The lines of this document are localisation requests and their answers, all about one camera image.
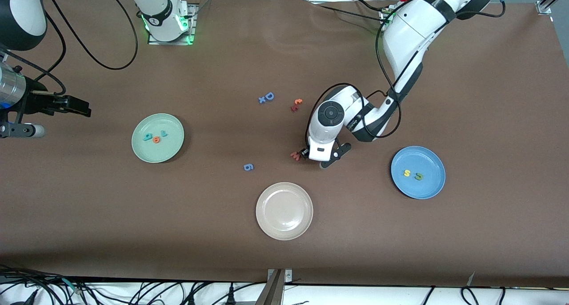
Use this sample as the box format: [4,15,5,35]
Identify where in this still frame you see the beige plate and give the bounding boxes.
[256,182,314,241]

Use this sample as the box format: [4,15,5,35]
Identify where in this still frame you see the pale green plate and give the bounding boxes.
[131,113,185,164]

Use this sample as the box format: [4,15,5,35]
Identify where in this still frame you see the blue plate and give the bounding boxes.
[391,145,446,200]

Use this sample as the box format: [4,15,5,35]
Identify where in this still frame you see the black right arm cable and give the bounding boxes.
[0,0,138,108]

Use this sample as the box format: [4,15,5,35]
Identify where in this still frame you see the metal table edge bracket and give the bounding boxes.
[256,269,294,305]

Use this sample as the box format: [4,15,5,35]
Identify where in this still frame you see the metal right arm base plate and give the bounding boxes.
[148,4,199,46]

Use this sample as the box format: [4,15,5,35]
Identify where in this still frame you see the thin black base cable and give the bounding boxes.
[307,0,394,23]

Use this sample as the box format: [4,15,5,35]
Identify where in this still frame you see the black floor cable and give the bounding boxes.
[460,286,481,305]
[0,265,89,305]
[418,286,437,305]

